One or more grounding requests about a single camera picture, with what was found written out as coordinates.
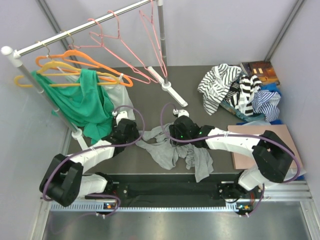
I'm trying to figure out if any grey tank top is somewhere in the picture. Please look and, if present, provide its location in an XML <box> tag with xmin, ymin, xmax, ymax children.
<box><xmin>135</xmin><ymin>126</ymin><xmax>214</xmax><ymax>183</ymax></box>

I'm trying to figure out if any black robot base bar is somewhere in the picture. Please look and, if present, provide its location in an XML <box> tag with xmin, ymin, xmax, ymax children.
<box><xmin>108</xmin><ymin>173</ymin><xmax>238</xmax><ymax>208</ymax></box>

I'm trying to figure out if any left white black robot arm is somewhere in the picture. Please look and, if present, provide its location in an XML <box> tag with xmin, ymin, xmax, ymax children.
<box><xmin>39</xmin><ymin>118</ymin><xmax>140</xmax><ymax>207</ymax></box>

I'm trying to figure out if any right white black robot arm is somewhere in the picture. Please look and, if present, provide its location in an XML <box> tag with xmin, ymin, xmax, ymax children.
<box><xmin>169</xmin><ymin>115</ymin><xmax>294</xmax><ymax>198</ymax></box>

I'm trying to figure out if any green tank top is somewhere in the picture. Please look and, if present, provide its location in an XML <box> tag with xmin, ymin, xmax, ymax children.
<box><xmin>31</xmin><ymin>69</ymin><xmax>115</xmax><ymax>145</ymax></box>

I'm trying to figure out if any white garment on hanger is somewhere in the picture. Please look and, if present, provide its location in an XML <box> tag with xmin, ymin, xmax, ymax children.
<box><xmin>103</xmin><ymin>84</ymin><xmax>136</xmax><ymax>121</ymax></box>

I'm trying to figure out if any orange plastic hanger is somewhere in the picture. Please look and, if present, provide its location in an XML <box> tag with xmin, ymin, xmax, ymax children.
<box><xmin>35</xmin><ymin>31</ymin><xmax>134</xmax><ymax>88</ymax></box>

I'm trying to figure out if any yellow plastic hanger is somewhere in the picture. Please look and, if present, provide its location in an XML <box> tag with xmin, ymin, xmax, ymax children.
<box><xmin>13</xmin><ymin>41</ymin><xmax>121</xmax><ymax>88</ymax></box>

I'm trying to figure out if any black white striped shirt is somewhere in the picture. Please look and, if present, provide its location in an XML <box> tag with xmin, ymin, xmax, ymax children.
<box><xmin>197</xmin><ymin>63</ymin><xmax>242</xmax><ymax>115</ymax></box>

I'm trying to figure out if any pink cardboard sheet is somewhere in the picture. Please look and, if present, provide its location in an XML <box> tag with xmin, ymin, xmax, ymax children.
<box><xmin>227</xmin><ymin>124</ymin><xmax>304</xmax><ymax>170</ymax></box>

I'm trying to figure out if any bold black white striped garment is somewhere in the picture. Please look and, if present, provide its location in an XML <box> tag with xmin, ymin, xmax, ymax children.
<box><xmin>224</xmin><ymin>75</ymin><xmax>262</xmax><ymax>116</ymax></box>

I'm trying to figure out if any blue white striped shirt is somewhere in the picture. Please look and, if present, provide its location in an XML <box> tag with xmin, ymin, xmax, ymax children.
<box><xmin>252</xmin><ymin>90</ymin><xmax>281</xmax><ymax>122</ymax></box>

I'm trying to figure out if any blue garment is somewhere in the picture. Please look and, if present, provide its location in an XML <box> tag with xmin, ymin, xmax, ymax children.
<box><xmin>260</xmin><ymin>82</ymin><xmax>282</xmax><ymax>96</ymax></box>

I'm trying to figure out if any book with dark cover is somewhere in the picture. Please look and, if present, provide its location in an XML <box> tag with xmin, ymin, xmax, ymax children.
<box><xmin>240</xmin><ymin>61</ymin><xmax>280</xmax><ymax>86</ymax></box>

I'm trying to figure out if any pink wire hanger left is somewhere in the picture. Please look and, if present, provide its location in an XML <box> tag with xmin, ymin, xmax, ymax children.
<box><xmin>72</xmin><ymin>18</ymin><xmax>156</xmax><ymax>84</ymax></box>

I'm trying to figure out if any pink wire hanger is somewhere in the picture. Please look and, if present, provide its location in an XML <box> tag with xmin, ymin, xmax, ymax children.
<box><xmin>139</xmin><ymin>0</ymin><xmax>168</xmax><ymax>79</ymax></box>
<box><xmin>72</xmin><ymin>18</ymin><xmax>156</xmax><ymax>84</ymax></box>
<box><xmin>88</xmin><ymin>10</ymin><xmax>167</xmax><ymax>84</ymax></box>

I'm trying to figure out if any grey slotted cable duct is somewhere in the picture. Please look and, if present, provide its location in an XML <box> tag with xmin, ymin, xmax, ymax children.
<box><xmin>50</xmin><ymin>201</ymin><xmax>239</xmax><ymax>213</ymax></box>

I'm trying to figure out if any pink wire hanger middle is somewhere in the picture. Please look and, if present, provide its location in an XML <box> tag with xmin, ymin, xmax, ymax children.
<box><xmin>88</xmin><ymin>10</ymin><xmax>167</xmax><ymax>84</ymax></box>

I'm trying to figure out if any pink wire hanger right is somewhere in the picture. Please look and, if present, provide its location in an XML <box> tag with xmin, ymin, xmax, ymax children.
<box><xmin>139</xmin><ymin>0</ymin><xmax>168</xmax><ymax>79</ymax></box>

